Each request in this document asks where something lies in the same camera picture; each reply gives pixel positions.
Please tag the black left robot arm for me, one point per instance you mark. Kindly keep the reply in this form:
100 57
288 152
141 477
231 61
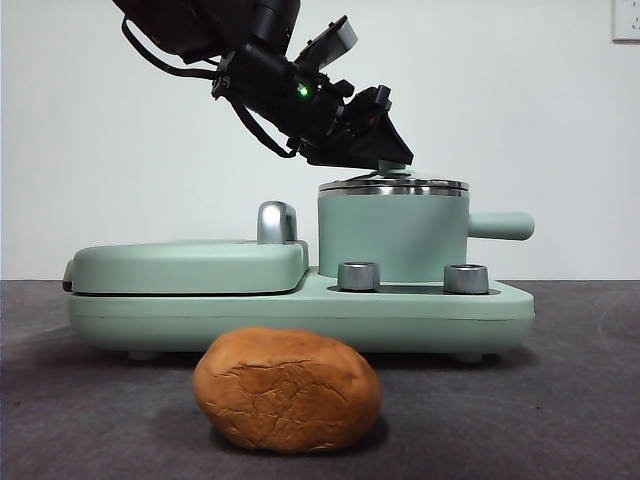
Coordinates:
265 65

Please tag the silver control knob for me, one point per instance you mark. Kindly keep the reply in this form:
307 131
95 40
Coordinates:
466 279
358 276

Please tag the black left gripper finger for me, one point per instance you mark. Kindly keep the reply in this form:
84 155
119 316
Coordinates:
380 147

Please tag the green breakfast machine base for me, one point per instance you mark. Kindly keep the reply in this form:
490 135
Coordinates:
425 320

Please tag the white wall socket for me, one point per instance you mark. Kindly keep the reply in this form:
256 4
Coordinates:
627 20

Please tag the brown potato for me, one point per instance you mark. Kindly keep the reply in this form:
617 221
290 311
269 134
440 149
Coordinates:
285 390

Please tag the green griddle cover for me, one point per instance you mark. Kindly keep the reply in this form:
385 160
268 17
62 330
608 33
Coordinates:
175 267

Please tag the glass lid with green knob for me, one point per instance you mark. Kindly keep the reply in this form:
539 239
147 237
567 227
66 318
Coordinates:
395 186

